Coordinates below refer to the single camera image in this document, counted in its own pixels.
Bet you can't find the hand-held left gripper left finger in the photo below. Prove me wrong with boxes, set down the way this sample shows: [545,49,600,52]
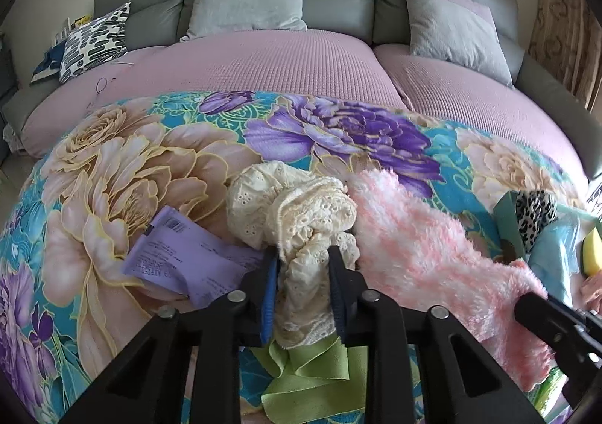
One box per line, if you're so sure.
[87,249,281,424]

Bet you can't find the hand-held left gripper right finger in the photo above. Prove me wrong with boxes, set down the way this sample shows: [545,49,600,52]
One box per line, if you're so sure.
[327,245,546,424]

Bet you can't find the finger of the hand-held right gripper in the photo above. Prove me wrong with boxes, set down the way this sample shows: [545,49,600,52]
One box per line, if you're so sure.
[514,292,588,350]

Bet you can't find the pink printed underwear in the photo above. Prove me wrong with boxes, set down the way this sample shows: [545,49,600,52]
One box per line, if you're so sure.
[581,274,602,312]

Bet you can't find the blue face mask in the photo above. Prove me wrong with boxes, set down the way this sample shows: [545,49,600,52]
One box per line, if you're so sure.
[529,212,586,307]

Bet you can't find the yellow sponge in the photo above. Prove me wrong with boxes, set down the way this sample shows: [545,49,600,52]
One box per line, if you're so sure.
[582,227,602,277]

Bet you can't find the cream lace cloth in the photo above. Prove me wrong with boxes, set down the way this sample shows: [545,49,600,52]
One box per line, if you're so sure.
[226,161,360,350]

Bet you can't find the leopard print scrunchie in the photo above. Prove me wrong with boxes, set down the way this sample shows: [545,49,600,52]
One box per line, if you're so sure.
[515,189,559,253]

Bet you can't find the teal tray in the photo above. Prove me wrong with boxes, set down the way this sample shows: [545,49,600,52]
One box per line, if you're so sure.
[493,191,602,406]

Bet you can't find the pink fluffy cloth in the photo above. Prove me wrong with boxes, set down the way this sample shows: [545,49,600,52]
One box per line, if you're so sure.
[348,169,562,393]

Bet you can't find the green cloth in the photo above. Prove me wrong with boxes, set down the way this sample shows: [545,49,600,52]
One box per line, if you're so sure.
[249,334,370,418]

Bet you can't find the purple paper packet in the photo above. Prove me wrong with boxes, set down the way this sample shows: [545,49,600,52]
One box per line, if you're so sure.
[121,205,266,309]

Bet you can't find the floral printed blanket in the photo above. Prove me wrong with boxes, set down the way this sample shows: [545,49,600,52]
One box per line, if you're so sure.
[0,90,588,424]

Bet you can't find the pink quilted sofa cover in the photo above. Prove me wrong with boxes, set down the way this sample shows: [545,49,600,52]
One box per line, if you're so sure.
[21,29,410,159]
[374,44,591,180]

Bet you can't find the beige patterned curtain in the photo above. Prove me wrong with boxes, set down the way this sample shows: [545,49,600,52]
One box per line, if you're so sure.
[527,0,602,112]

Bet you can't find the grey pillow with pink band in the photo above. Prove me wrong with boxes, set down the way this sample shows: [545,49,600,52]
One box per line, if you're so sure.
[398,0,514,88]

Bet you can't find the white plastic bag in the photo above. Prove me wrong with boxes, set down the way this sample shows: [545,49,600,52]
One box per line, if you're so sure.
[2,123,24,152]

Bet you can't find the black and white patterned pillow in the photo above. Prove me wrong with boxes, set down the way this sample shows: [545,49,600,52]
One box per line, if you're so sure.
[59,2,132,85]

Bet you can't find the upright books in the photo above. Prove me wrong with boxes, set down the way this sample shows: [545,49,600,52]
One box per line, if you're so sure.
[52,16,92,49]

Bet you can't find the dark grey cabinet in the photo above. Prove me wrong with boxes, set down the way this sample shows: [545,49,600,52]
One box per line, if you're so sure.
[0,33,18,98]

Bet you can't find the thin black cord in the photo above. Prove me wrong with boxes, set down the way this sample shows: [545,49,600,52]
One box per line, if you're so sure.
[86,59,135,107]

